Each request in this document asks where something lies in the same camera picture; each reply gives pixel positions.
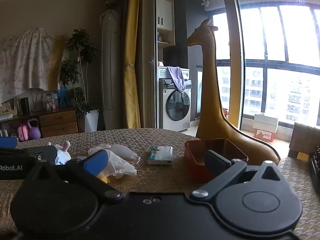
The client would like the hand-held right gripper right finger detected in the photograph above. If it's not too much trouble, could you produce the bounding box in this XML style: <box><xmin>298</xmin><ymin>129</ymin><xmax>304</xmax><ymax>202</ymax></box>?
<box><xmin>189</xmin><ymin>150</ymin><xmax>288</xmax><ymax>202</ymax></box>

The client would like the photo frame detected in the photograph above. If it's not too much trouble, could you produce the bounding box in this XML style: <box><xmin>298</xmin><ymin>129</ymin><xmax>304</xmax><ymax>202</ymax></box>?
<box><xmin>0</xmin><ymin>99</ymin><xmax>18</xmax><ymax>117</ymax></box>

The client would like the white planter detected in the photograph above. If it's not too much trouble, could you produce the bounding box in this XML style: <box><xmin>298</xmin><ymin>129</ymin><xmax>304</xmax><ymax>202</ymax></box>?
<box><xmin>84</xmin><ymin>110</ymin><xmax>100</xmax><ymax>133</ymax></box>

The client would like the red metal box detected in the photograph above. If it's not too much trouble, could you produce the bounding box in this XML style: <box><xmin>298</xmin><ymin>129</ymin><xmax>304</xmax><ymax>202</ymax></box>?
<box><xmin>184</xmin><ymin>138</ymin><xmax>249</xmax><ymax>183</ymax></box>

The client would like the purple kettlebell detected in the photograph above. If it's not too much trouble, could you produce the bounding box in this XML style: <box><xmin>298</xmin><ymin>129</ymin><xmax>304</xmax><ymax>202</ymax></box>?
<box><xmin>27</xmin><ymin>118</ymin><xmax>42</xmax><ymax>140</ymax></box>

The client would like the white sheer pouch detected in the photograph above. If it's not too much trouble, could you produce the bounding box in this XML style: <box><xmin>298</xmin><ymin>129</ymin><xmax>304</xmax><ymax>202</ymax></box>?
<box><xmin>101</xmin><ymin>149</ymin><xmax>137</xmax><ymax>179</ymax></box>

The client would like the black object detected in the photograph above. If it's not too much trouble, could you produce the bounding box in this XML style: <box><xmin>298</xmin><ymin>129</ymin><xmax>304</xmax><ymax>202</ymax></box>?
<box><xmin>308</xmin><ymin>146</ymin><xmax>320</xmax><ymax>188</ymax></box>

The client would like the yellow curtain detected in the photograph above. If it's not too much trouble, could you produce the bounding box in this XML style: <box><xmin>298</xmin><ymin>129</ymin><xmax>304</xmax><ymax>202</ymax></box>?
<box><xmin>124</xmin><ymin>0</ymin><xmax>142</xmax><ymax>129</ymax></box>

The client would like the red storage box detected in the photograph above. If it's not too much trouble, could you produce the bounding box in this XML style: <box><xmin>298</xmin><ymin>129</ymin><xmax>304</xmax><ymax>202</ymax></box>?
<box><xmin>254</xmin><ymin>128</ymin><xmax>275</xmax><ymax>140</ymax></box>

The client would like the yellow hanging cloth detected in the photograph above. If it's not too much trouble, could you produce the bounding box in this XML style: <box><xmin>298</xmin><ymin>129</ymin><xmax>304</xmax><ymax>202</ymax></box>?
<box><xmin>47</xmin><ymin>34</ymin><xmax>68</xmax><ymax>92</ymax></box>

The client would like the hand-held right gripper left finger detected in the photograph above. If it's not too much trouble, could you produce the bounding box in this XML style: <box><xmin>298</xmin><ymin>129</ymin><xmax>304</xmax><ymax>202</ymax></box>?
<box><xmin>25</xmin><ymin>149</ymin><xmax>125</xmax><ymax>202</ymax></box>

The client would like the silver washing machine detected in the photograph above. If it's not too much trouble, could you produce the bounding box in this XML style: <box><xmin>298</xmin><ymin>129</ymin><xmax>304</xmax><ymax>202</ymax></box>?
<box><xmin>158</xmin><ymin>66</ymin><xmax>192</xmax><ymax>132</ymax></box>

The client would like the white pink plush rabbit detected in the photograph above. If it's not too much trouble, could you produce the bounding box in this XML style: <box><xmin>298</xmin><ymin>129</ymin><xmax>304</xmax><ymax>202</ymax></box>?
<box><xmin>47</xmin><ymin>141</ymin><xmax>87</xmax><ymax>165</ymax></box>

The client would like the white wall cabinet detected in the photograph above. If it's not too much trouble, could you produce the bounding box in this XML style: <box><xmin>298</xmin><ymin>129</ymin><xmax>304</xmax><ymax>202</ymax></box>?
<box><xmin>157</xmin><ymin>0</ymin><xmax>173</xmax><ymax>32</ymax></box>

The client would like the yellow soft toy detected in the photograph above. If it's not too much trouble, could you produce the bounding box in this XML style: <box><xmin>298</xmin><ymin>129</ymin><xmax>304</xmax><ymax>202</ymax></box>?
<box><xmin>96</xmin><ymin>172</ymin><xmax>112</xmax><ymax>184</ymax></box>

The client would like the black speaker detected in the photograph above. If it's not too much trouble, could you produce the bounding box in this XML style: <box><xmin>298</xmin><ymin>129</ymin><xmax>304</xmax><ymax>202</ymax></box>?
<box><xmin>20</xmin><ymin>97</ymin><xmax>30</xmax><ymax>114</ymax></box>

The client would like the wooden drawer cabinet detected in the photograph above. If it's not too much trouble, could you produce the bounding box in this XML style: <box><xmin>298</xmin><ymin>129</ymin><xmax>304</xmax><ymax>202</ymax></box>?
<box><xmin>39</xmin><ymin>106</ymin><xmax>79</xmax><ymax>138</ymax></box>

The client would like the clear container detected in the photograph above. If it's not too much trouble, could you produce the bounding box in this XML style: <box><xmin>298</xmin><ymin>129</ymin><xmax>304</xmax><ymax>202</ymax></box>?
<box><xmin>42</xmin><ymin>91</ymin><xmax>59</xmax><ymax>112</ymax></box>

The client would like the white floral cover cloth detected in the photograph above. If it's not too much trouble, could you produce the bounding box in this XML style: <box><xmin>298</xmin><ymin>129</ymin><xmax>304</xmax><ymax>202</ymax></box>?
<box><xmin>0</xmin><ymin>27</ymin><xmax>57</xmax><ymax>103</ymax></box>

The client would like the green white tissue packet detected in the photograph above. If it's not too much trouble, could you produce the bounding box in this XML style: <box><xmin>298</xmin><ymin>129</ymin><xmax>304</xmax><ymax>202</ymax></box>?
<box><xmin>147</xmin><ymin>146</ymin><xmax>173</xmax><ymax>166</ymax></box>

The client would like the purple cloth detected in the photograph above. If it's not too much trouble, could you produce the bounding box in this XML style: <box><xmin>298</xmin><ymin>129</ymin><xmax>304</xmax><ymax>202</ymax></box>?
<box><xmin>167</xmin><ymin>66</ymin><xmax>186</xmax><ymax>92</ymax></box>

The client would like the green potted plant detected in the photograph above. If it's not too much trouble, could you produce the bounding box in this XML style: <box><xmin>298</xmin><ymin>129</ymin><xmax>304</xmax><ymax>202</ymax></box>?
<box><xmin>60</xmin><ymin>29</ymin><xmax>99</xmax><ymax>117</ymax></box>

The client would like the white face mask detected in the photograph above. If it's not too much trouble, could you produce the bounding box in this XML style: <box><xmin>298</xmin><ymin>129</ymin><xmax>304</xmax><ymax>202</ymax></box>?
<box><xmin>110</xmin><ymin>144</ymin><xmax>141</xmax><ymax>165</ymax></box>

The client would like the gold patterned tablecloth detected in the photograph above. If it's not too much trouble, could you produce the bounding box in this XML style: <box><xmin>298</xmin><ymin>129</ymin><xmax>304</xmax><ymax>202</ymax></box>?
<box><xmin>0</xmin><ymin>128</ymin><xmax>320</xmax><ymax>240</ymax></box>

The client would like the white storage box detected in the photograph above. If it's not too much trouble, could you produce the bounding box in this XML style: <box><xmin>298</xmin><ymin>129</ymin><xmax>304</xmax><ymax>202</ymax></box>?
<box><xmin>253</xmin><ymin>114</ymin><xmax>279</xmax><ymax>133</ymax></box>

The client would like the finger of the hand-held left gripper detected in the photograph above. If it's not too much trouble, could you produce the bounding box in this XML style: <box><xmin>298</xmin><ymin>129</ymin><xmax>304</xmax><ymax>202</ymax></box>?
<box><xmin>0</xmin><ymin>137</ymin><xmax>18</xmax><ymax>149</ymax></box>

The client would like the pink toy case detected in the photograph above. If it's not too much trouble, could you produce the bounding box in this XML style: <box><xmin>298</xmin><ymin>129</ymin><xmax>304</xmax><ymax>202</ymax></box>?
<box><xmin>17</xmin><ymin>123</ymin><xmax>31</xmax><ymax>142</ymax></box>

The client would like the white standing air conditioner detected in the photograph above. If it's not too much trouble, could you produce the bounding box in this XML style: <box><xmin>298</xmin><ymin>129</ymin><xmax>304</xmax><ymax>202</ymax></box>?
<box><xmin>99</xmin><ymin>9</ymin><xmax>123</xmax><ymax>130</ymax></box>

